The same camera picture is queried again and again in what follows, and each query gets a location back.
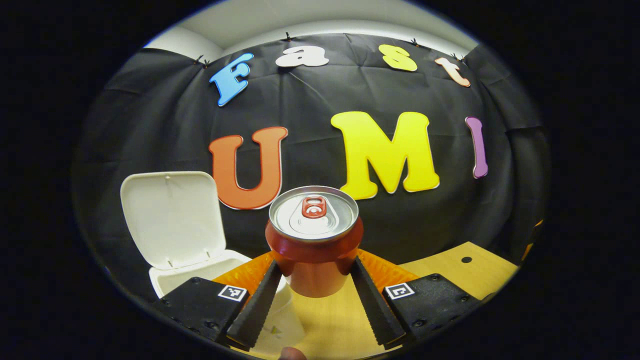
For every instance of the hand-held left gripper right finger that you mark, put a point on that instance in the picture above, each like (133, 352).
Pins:
(372, 305)

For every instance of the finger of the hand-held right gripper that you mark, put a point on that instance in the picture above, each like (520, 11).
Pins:
(531, 242)

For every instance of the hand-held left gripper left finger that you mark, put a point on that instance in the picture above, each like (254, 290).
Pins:
(260, 305)

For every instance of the white desktop garbage bin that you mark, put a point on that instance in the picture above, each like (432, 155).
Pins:
(170, 215)

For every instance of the red pop can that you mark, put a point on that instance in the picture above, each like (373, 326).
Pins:
(312, 260)

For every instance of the black backdrop cloth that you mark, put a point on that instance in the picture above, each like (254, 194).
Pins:
(310, 95)

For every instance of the wooden desktop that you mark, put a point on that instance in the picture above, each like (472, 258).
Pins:
(340, 320)

